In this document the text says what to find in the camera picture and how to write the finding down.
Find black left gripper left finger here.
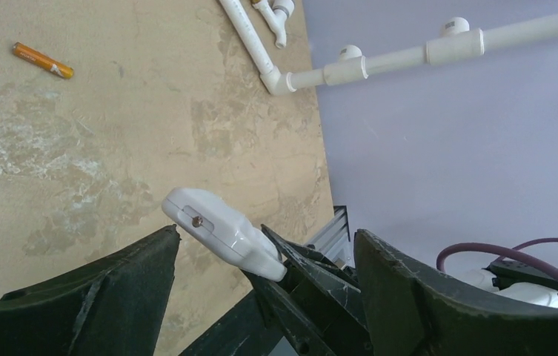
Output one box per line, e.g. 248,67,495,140
0,225,180,355

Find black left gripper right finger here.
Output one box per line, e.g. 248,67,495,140
353,229,558,355

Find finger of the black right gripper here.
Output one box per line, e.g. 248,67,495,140
182,272,338,355
261,226,372,355

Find white universal AC remote control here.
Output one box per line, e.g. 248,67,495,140
162,187,287,282

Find orange AAA battery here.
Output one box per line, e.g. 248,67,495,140
12,42,74,79

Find aluminium table frame rail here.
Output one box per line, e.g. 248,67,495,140
307,205,355,268

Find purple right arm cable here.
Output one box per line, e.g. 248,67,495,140
436,237,558,308

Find white PVC pipe frame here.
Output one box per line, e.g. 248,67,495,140
220,1,558,96

